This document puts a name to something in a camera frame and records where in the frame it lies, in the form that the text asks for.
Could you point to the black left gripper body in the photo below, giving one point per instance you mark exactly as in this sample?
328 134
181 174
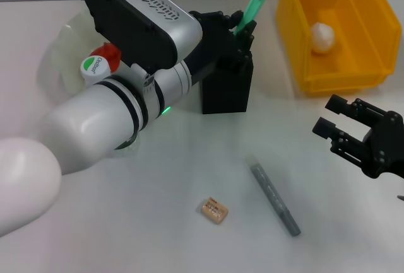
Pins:
214 43

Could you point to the green glass fruit plate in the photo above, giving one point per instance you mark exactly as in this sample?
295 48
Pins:
69 49

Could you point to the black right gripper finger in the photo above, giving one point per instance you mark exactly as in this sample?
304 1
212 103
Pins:
323 128
336 104

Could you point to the beige eraser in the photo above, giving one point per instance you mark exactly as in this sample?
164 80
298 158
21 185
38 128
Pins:
214 211

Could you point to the yellow plastic bin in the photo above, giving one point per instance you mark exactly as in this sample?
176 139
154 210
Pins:
363 17

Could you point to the clear green-label water bottle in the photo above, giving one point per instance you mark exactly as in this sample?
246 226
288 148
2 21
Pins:
94 68

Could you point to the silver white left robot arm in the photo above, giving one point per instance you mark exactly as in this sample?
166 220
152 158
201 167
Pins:
88 128

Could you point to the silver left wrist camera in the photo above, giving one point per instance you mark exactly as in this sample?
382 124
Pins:
142 24

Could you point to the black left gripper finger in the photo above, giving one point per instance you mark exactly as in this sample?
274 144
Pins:
234 19
247 39

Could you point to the black mesh pen holder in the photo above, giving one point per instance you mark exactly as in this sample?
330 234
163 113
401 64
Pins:
227 93

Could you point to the grey marker pen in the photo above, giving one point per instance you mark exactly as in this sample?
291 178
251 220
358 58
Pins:
271 191

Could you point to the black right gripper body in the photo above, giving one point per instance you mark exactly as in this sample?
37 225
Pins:
386 143

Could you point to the white paper ball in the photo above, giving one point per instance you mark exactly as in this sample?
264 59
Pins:
322 38

